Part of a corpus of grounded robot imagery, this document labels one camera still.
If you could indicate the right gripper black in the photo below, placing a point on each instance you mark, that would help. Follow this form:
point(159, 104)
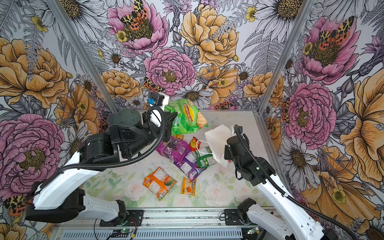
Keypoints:
point(227, 155)

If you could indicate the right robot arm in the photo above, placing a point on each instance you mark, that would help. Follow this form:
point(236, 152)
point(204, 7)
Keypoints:
point(294, 222)

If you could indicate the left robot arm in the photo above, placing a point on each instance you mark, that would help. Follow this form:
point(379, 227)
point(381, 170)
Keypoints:
point(131, 137)

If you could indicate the purple snack packet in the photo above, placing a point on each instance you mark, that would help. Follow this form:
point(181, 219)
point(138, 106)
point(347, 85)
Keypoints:
point(189, 166)

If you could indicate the magenta snack bag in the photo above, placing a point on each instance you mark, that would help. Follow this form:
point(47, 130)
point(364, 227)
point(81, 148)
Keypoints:
point(174, 150)

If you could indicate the green chips bag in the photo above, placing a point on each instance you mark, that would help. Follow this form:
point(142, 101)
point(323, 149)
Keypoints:
point(189, 119)

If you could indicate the left aluminium frame post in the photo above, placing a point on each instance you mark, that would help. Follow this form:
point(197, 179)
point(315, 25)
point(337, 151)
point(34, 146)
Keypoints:
point(71, 32)

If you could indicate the narrow orange snack packet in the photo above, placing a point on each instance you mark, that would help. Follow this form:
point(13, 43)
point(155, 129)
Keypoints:
point(188, 187)

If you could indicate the small orange snack packet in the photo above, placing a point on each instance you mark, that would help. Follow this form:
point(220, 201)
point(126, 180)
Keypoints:
point(181, 137)

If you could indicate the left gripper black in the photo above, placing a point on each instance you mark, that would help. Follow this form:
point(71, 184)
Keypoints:
point(167, 122)

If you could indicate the aluminium frame post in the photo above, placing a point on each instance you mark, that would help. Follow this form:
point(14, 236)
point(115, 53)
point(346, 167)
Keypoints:
point(71, 32)
point(291, 40)

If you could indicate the green white snack packet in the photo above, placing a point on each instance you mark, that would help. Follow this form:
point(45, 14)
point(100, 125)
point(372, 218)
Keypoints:
point(205, 157)

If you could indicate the right aluminium frame post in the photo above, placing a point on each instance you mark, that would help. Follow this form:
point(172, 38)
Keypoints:
point(291, 40)

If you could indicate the aluminium front rail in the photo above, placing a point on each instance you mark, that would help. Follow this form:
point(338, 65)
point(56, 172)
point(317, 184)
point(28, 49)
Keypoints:
point(168, 224)

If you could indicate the white floral paper bag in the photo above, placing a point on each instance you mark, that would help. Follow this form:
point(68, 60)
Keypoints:
point(217, 140)

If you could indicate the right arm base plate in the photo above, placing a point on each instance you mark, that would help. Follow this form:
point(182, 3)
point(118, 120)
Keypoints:
point(235, 217)

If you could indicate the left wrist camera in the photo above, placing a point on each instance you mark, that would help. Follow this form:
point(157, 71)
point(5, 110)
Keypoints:
point(158, 99)

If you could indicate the large orange snack bag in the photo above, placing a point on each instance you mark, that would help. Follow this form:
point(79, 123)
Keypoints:
point(159, 183)

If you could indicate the small red snack packet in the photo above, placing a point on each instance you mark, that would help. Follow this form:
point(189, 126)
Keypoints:
point(194, 144)

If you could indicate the green circuit board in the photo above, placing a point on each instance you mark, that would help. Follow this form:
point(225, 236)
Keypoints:
point(124, 233)

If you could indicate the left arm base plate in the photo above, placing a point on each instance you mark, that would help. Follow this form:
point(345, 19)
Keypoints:
point(134, 219)

